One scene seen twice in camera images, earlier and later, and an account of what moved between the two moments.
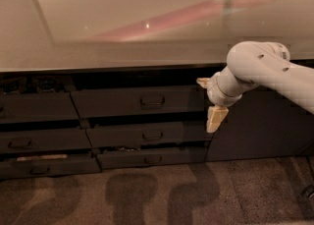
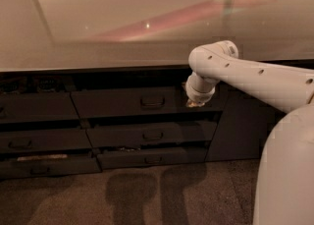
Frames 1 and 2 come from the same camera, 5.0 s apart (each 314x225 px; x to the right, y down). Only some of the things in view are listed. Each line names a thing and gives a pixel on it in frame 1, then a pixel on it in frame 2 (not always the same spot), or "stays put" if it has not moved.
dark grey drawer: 147,134 stays put
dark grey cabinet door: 262,123 stays put
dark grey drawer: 47,168 stays put
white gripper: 214,91 to 198,97
